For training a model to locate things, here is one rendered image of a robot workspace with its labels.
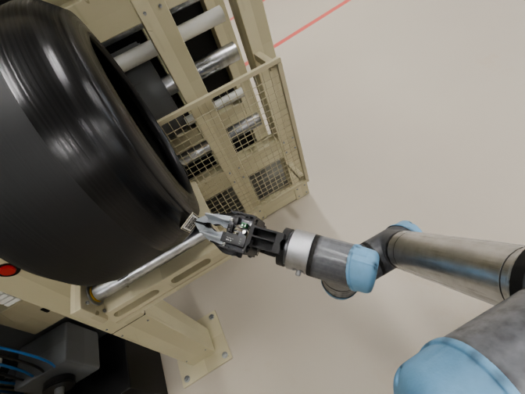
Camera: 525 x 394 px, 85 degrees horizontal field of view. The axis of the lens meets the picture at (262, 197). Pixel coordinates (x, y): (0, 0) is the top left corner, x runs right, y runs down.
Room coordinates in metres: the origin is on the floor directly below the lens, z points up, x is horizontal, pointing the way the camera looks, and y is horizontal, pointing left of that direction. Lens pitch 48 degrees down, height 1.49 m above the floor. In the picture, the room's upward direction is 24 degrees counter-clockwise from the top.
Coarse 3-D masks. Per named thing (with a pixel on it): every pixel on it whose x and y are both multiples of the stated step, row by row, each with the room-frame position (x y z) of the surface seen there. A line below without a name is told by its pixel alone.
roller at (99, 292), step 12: (192, 240) 0.48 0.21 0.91; (204, 240) 0.48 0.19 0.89; (168, 252) 0.47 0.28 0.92; (180, 252) 0.47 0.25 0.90; (144, 264) 0.47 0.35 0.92; (156, 264) 0.46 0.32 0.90; (132, 276) 0.45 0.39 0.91; (96, 288) 0.46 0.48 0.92; (108, 288) 0.45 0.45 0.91; (120, 288) 0.45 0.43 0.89; (96, 300) 0.44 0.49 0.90
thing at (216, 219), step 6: (204, 216) 0.42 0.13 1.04; (210, 216) 0.39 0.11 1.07; (216, 216) 0.38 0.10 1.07; (222, 216) 0.40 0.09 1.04; (228, 216) 0.39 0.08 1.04; (198, 222) 0.41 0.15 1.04; (204, 222) 0.41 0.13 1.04; (210, 222) 0.40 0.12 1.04; (216, 222) 0.39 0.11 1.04; (222, 222) 0.39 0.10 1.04; (228, 222) 0.38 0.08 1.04
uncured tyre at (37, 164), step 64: (0, 64) 0.49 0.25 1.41; (64, 64) 0.48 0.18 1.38; (0, 128) 0.42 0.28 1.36; (64, 128) 0.41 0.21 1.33; (128, 128) 0.44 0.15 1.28; (0, 192) 0.37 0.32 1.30; (64, 192) 0.37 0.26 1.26; (128, 192) 0.37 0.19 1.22; (192, 192) 0.55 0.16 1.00; (0, 256) 0.36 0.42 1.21; (64, 256) 0.34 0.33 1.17; (128, 256) 0.36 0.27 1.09
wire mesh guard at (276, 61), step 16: (272, 64) 1.03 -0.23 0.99; (240, 80) 1.01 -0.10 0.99; (208, 96) 0.99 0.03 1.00; (288, 96) 1.03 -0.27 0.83; (176, 112) 0.98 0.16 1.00; (224, 112) 1.00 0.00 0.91; (288, 112) 1.04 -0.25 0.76; (208, 128) 0.99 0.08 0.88; (272, 128) 1.03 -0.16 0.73; (208, 144) 0.99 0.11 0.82; (256, 144) 1.02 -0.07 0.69; (192, 160) 0.97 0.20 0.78; (304, 160) 1.03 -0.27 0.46; (240, 176) 1.00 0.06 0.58; (304, 176) 1.04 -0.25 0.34; (288, 192) 1.02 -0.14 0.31; (256, 208) 0.99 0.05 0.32
